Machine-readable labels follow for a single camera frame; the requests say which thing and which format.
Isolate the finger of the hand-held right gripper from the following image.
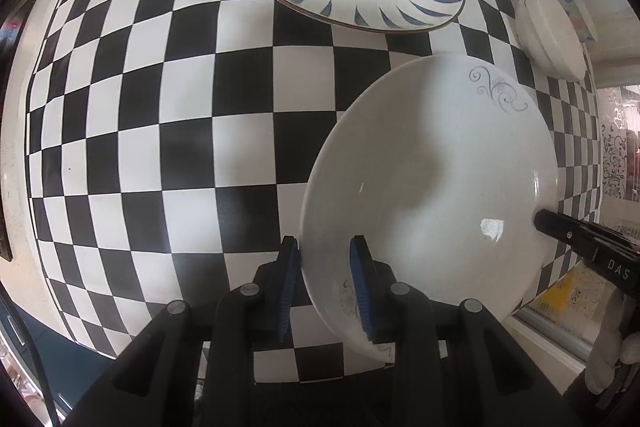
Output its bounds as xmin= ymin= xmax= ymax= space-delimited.
xmin=533 ymin=208 xmax=640 ymax=256

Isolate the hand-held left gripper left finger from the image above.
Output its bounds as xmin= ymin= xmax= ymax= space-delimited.
xmin=75 ymin=234 xmax=303 ymax=427

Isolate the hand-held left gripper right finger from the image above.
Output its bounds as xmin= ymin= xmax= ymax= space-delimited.
xmin=348 ymin=235 xmax=581 ymax=427

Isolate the white plate with grey swirl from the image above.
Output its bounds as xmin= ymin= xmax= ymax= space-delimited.
xmin=299 ymin=53 xmax=559 ymax=364

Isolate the white bowl with floral rim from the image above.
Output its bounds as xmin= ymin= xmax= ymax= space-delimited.
xmin=514 ymin=0 xmax=589 ymax=82

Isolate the person's right hand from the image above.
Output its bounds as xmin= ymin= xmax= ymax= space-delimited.
xmin=584 ymin=297 xmax=640 ymax=394

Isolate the yellow packet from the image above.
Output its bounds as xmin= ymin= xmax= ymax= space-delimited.
xmin=524 ymin=264 xmax=604 ymax=344

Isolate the patterned frosted window pane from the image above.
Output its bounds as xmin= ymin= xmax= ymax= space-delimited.
xmin=596 ymin=84 xmax=640 ymax=214

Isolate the black white checkered tablecloth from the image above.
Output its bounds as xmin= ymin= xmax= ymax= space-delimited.
xmin=22 ymin=0 xmax=601 ymax=385

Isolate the white bowl with coloured dots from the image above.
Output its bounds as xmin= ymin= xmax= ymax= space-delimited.
xmin=562 ymin=0 xmax=599 ymax=44

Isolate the blue cabinet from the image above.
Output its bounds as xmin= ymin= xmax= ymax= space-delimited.
xmin=0 ymin=294 xmax=118 ymax=427

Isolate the black cable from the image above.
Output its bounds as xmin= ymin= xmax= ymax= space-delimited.
xmin=12 ymin=319 xmax=58 ymax=427

